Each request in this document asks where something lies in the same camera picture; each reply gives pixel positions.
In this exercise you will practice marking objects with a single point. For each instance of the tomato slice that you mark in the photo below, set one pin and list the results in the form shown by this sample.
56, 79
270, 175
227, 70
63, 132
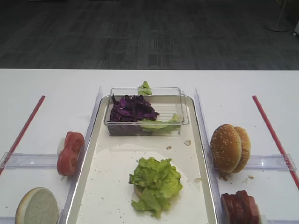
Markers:
75, 140
68, 159

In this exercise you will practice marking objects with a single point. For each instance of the lettuce piece behind container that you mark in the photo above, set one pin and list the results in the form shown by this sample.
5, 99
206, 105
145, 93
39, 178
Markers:
144, 89

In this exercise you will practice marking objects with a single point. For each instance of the lettuce leaf in container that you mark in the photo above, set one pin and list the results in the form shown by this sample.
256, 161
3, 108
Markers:
161, 126

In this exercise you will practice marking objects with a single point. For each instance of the green lettuce on bun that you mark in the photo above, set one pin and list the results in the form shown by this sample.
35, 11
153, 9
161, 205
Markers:
162, 180

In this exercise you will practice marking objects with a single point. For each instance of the bottom bun under lettuce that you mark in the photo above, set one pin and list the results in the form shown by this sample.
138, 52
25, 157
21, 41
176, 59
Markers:
142, 192

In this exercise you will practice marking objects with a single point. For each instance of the sliced meat patties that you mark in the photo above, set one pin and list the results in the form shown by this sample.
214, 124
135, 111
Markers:
240, 208

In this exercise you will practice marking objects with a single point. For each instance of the clear plastic container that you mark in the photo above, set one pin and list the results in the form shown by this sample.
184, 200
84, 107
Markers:
166, 101

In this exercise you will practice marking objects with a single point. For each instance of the shredded purple cabbage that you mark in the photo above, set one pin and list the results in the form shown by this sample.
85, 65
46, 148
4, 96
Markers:
132, 109

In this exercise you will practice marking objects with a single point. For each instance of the front sesame bun top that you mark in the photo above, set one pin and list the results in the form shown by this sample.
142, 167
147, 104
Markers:
226, 148

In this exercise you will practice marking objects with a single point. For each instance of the sesame bun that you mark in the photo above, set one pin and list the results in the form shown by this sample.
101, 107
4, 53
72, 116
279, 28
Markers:
246, 149
226, 148

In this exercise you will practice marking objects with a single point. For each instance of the right long clear divider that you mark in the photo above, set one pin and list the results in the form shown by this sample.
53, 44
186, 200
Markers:
219, 214

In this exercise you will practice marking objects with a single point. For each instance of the long clear divider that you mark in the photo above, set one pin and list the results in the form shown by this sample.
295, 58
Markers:
91, 121
219, 214

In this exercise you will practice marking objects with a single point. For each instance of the silver metal tray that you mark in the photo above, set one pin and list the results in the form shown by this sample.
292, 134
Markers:
102, 194

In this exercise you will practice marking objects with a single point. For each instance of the rear sesame bun top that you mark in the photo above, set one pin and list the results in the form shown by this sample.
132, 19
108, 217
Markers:
246, 149

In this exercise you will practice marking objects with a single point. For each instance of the left red strip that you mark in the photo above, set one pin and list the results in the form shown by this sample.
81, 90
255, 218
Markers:
21, 134

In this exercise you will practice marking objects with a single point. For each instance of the red strip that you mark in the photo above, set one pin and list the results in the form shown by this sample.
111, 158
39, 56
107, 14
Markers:
21, 134
275, 137

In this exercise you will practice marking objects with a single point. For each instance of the left long clear divider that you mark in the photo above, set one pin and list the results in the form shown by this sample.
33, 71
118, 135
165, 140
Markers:
91, 121

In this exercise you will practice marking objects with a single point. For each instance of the pale bun half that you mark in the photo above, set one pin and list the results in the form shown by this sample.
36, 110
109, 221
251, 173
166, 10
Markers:
38, 206

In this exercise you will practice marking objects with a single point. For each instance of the white stand base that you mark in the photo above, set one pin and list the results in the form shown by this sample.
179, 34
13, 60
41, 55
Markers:
279, 25

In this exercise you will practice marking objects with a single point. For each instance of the right red strip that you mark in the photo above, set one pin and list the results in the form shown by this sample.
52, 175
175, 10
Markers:
275, 137

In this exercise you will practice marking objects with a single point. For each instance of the left upper clear rail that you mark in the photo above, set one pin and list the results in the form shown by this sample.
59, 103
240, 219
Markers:
19, 160

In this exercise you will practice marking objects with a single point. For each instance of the clear rail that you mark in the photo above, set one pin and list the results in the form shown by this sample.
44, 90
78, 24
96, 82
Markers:
7, 220
282, 222
282, 162
19, 160

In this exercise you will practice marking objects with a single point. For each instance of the right upper clear rail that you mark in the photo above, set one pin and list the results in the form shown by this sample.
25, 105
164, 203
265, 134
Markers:
282, 162

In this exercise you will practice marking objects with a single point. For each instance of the right lower clear rail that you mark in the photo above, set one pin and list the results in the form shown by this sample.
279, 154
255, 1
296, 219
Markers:
282, 222

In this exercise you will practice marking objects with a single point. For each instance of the left lower clear rail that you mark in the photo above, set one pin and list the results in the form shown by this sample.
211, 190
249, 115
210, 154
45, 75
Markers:
7, 220

